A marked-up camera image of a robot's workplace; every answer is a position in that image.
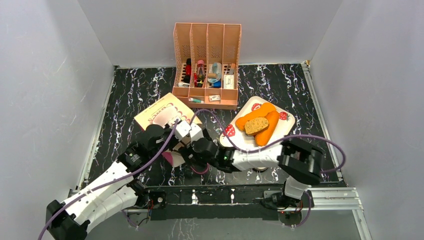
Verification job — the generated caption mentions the pink and cream paper bag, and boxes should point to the pink and cream paper bag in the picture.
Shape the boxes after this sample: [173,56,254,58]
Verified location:
[134,93,203,174]

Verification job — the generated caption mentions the brown bread slice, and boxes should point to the brown bread slice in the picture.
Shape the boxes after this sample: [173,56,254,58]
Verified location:
[244,117,270,136]

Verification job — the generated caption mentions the orange baguette bread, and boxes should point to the orange baguette bread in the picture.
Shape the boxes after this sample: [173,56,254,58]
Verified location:
[255,110,280,147]

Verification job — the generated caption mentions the long twisted orange bread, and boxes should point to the long twisted orange bread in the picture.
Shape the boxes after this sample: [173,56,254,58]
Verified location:
[235,102,276,132]

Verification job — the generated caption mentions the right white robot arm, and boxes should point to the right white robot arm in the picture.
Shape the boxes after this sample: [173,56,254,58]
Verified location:
[178,137,324,207]

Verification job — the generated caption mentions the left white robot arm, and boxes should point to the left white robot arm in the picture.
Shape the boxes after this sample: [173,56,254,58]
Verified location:
[38,123,179,240]

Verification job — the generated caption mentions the white strawberry tray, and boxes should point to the white strawberry tray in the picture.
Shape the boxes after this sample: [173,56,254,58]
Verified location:
[218,96,296,171]

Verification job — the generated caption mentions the green tube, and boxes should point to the green tube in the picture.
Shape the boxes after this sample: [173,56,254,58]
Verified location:
[188,97,205,104]

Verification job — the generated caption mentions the small white card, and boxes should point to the small white card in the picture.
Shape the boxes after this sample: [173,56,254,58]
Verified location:
[208,95,221,102]

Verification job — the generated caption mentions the white small box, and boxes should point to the white small box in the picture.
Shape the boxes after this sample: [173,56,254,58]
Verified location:
[222,74,236,89]

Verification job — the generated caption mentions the red black bottle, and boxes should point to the red black bottle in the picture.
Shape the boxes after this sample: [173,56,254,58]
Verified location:
[182,58,192,84]

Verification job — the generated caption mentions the pink capped bottle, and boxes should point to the pink capped bottle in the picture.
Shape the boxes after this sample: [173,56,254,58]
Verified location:
[195,60,206,88]

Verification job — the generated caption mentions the pink desk organizer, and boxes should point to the pink desk organizer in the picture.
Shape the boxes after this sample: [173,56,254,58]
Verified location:
[172,22,242,110]

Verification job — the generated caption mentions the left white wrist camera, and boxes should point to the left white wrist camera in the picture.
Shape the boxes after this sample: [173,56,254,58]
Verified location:
[174,120,192,141]

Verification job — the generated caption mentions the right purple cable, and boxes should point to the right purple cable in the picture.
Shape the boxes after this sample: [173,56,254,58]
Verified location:
[188,108,347,229]

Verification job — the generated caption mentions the purple cable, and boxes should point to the purple cable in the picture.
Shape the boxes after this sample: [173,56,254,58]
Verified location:
[188,108,347,229]
[37,119,181,240]

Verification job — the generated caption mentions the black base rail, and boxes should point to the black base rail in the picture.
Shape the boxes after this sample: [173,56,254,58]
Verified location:
[149,183,314,222]

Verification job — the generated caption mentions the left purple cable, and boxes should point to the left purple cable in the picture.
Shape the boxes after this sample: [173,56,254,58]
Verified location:
[37,119,181,240]

